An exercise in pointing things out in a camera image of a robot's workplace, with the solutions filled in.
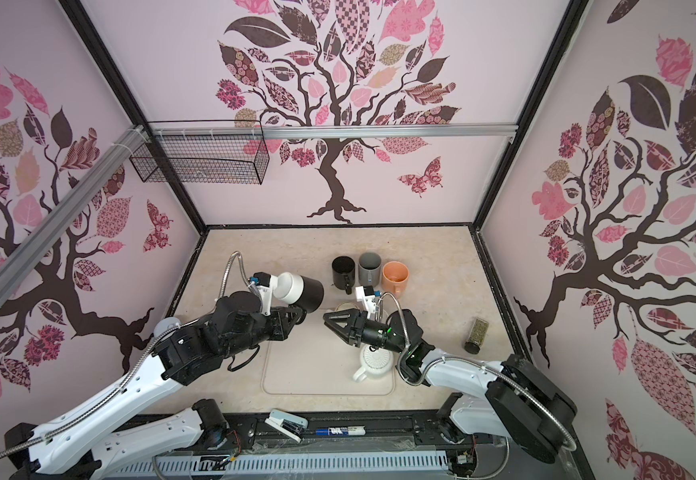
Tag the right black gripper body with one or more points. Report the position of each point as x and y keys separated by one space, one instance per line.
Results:
x=379 y=336

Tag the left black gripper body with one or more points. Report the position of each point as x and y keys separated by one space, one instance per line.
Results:
x=262 y=331

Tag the black and white mug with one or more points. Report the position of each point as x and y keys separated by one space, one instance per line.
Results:
x=300 y=291

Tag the peach orange mug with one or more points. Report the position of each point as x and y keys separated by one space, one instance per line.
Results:
x=395 y=276

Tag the grey mug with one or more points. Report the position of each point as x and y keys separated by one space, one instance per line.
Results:
x=369 y=269

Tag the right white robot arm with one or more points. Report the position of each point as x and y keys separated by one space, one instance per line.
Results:
x=511 y=398

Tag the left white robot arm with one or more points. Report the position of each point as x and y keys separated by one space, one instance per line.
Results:
x=90 y=442

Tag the white ribbed mug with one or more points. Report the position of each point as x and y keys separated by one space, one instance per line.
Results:
x=373 y=364

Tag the clear plastic tray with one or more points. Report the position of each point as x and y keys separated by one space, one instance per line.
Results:
x=314 y=361

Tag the orange can white lid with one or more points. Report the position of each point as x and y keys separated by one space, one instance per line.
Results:
x=166 y=325

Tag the green spice jar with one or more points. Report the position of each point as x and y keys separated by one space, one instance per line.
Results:
x=476 y=336

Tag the blue white marker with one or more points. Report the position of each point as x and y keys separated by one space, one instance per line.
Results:
x=341 y=431

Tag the white stapler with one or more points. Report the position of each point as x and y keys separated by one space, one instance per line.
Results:
x=290 y=425

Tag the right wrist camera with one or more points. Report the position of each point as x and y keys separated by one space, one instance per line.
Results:
x=369 y=299

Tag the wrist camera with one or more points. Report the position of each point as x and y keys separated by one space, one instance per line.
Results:
x=262 y=285
x=369 y=299

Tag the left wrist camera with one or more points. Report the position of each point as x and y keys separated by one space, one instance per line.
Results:
x=262 y=285

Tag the white slotted cable duct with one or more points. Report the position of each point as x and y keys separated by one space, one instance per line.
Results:
x=220 y=466

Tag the black wire basket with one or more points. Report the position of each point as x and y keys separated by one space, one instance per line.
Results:
x=213 y=152

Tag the back aluminium rail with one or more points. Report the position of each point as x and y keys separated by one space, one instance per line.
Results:
x=374 y=131

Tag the aluminium rail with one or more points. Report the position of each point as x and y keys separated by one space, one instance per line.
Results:
x=29 y=253
x=374 y=131

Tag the left aluminium rail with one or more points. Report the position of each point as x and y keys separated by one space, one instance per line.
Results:
x=29 y=253

